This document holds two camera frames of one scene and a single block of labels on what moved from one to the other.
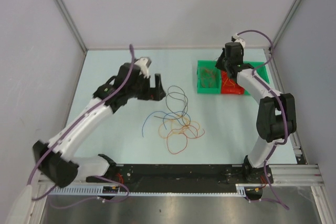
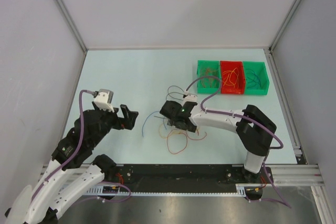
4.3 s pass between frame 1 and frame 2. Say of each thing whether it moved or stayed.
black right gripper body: moved
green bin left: stayed
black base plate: stayed
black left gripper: moved
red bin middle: stayed
